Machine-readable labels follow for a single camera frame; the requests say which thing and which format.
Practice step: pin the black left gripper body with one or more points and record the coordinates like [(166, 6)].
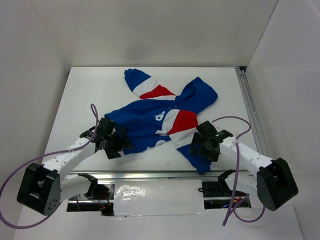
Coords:
[(112, 145)]

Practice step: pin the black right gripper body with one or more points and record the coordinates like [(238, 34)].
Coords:
[(212, 155)]

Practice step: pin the blue white red jacket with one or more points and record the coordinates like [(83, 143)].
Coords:
[(159, 116)]

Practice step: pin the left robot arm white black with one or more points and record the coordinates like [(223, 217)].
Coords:
[(44, 186)]

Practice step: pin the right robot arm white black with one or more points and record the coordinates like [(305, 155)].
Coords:
[(271, 180)]

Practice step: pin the white foil covered panel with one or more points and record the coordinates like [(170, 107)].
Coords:
[(158, 198)]

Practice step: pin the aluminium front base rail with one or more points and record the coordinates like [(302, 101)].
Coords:
[(149, 175)]

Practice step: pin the aluminium side rail frame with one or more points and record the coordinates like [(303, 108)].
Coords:
[(255, 120)]

